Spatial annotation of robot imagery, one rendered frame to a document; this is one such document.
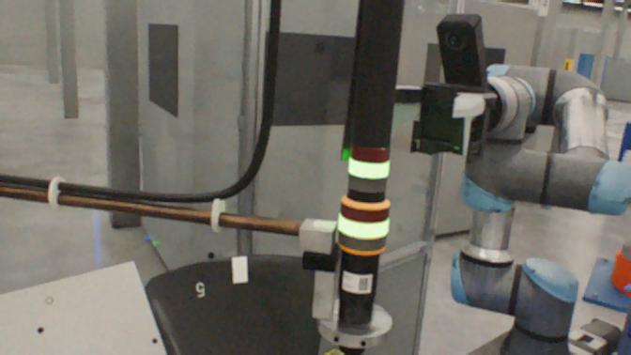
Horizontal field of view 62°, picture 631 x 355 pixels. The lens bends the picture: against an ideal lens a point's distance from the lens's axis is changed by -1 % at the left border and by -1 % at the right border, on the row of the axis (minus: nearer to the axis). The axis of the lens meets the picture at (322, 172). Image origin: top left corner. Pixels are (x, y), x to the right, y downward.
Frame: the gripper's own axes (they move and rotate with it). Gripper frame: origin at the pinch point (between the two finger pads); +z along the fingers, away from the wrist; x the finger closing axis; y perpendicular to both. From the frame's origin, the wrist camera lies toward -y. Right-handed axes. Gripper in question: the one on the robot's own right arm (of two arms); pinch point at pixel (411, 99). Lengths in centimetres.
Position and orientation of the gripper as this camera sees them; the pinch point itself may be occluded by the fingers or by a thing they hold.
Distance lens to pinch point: 52.2
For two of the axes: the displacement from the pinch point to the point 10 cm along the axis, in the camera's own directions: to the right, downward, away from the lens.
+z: -5.7, 1.6, -8.0
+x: -8.2, -2.0, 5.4
